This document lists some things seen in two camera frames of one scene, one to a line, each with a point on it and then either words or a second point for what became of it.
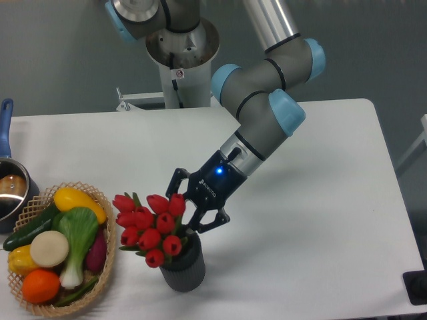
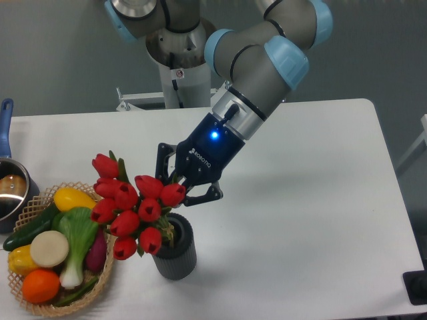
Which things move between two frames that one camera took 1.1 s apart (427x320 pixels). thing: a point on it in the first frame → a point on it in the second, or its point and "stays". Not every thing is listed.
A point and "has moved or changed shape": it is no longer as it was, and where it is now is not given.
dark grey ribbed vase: x=185 y=271 → x=179 y=262
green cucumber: x=25 y=235 stays
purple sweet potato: x=97 y=257 stays
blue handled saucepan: x=19 y=191 stays
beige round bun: x=49 y=249 stays
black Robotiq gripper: x=211 y=185 → x=201 y=158
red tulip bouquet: x=152 y=229 has moved or changed shape
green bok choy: x=80 y=225 stays
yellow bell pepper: x=20 y=261 stays
